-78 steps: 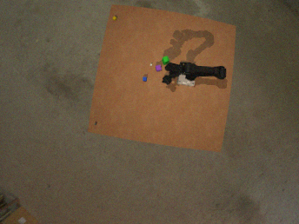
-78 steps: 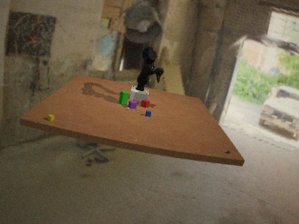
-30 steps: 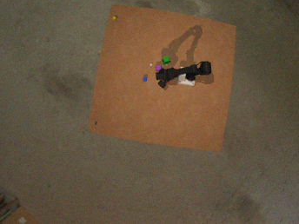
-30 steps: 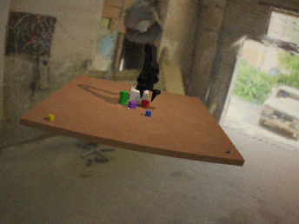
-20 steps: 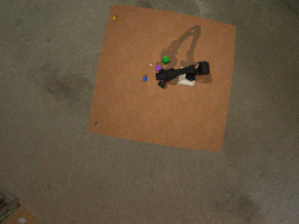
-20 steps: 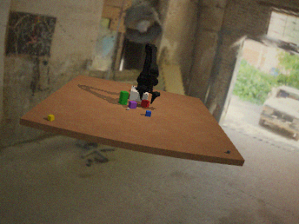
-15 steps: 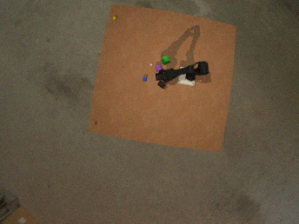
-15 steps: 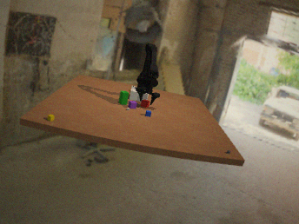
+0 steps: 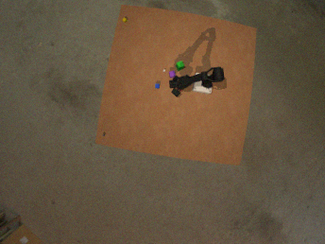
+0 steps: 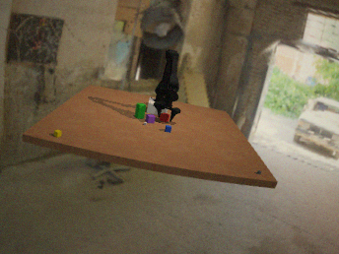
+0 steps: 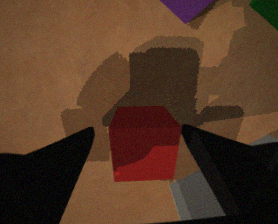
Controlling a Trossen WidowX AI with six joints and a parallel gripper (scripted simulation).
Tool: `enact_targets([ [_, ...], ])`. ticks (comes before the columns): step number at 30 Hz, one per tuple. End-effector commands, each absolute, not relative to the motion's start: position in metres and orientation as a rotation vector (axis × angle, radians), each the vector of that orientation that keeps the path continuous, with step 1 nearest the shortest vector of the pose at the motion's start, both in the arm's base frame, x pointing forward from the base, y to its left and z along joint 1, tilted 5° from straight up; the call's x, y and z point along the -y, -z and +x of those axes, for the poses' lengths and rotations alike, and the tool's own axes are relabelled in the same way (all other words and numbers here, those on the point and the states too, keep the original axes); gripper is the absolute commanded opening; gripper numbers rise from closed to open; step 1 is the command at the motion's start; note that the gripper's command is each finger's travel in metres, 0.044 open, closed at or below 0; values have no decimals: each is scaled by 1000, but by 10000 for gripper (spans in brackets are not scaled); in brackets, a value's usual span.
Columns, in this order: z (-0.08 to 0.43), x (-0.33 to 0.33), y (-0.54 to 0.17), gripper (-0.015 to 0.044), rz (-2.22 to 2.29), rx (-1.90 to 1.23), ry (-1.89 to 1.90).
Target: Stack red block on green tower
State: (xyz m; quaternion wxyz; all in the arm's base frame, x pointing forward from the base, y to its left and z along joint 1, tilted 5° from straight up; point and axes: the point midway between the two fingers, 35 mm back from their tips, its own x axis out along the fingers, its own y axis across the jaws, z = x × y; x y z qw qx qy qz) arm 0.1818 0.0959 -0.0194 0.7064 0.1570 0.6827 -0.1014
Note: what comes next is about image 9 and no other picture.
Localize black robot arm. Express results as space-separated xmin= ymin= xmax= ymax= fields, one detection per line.
xmin=169 ymin=66 xmax=224 ymax=89

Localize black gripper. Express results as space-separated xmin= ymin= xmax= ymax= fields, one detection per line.
xmin=172 ymin=88 xmax=181 ymax=96

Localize purple cube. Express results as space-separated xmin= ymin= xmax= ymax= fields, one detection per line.
xmin=169 ymin=71 xmax=176 ymax=78

